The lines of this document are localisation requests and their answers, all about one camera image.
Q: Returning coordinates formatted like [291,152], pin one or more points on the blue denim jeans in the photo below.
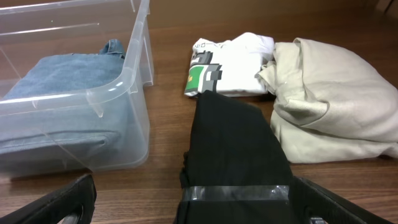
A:
[68,74]

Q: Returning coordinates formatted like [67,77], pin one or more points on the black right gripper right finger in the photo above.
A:
[313,203]

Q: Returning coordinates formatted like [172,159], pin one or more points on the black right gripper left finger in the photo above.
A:
[74,203]

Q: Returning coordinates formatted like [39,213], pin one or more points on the folded cream sweatshirt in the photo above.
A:
[330,104]

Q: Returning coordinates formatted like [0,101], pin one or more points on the clear plastic storage bin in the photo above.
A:
[32,32]

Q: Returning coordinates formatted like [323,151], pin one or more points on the white printed t-shirt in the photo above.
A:
[230,67]

